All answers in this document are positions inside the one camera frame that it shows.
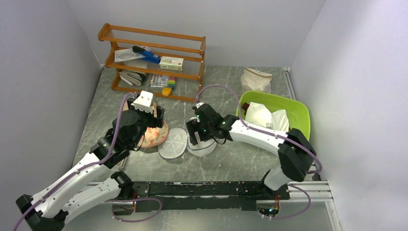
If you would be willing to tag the floral print bra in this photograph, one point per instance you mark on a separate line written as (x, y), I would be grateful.
(154, 136)

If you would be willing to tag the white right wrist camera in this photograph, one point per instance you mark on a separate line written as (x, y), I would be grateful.
(200, 110)

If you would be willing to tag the orange wooden shelf rack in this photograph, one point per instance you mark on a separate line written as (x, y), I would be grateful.
(190, 48)

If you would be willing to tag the coloured marker pack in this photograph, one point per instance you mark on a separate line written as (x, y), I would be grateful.
(162, 81)

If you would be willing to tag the white mesh liner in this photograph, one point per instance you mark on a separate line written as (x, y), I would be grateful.
(258, 114)

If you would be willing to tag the dark red bra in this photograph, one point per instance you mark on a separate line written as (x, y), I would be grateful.
(245, 107)

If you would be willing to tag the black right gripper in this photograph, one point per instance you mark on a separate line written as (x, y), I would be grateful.
(193, 126)

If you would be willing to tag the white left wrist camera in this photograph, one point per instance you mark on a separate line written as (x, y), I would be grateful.
(144, 102)

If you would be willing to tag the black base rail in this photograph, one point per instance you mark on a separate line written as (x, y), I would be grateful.
(168, 195)

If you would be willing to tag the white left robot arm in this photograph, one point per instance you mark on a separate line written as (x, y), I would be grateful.
(56, 205)

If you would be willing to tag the white mesh laundry bag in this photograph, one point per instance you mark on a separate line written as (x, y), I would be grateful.
(178, 141)

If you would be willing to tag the grey black stapler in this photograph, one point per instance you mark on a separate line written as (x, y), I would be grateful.
(136, 78)

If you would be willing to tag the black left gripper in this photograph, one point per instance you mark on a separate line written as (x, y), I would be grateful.
(155, 122)

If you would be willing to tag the yellow small block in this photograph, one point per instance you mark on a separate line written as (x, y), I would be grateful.
(167, 91)

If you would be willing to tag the blue stapler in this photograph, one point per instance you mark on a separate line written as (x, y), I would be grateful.
(147, 55)

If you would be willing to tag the white paper booklet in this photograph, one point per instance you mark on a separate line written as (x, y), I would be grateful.
(126, 55)

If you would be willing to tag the beige drawstring pouch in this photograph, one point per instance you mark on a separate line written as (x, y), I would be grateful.
(255, 80)

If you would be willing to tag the white green small box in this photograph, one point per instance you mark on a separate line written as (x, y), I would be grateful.
(171, 63)

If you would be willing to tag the lime green plastic basin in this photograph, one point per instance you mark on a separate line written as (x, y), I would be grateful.
(297, 112)

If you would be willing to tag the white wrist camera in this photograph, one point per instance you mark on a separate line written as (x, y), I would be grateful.
(200, 110)
(144, 102)

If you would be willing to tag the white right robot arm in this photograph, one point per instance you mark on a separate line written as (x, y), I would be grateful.
(296, 155)

